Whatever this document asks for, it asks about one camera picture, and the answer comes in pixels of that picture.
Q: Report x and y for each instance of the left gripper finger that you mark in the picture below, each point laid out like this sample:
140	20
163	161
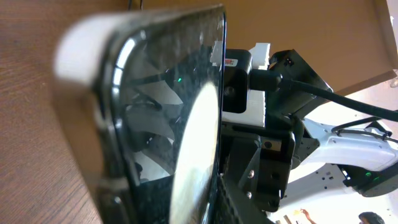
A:
232	206

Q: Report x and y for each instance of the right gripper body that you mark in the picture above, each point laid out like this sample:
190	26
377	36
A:
260	159

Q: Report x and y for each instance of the black Samsung flip phone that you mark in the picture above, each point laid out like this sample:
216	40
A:
138	96

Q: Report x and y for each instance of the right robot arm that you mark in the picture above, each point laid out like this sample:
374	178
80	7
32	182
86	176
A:
348	150

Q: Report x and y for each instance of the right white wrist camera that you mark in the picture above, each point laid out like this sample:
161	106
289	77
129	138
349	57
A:
242	105

